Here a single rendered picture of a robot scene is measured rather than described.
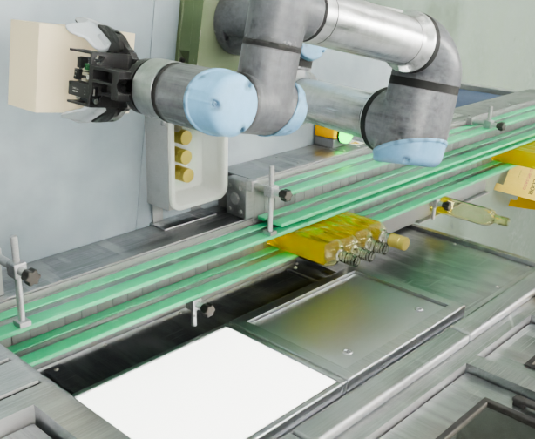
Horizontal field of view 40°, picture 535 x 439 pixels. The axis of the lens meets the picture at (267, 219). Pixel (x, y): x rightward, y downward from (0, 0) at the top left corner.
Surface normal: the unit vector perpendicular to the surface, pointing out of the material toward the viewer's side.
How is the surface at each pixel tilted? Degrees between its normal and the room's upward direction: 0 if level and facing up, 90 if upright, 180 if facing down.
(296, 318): 90
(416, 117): 60
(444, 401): 90
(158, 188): 90
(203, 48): 2
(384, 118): 107
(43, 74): 0
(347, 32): 26
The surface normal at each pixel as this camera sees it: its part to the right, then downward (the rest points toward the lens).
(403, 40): 0.70, 0.38
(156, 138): -0.68, 0.24
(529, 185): -0.38, -0.23
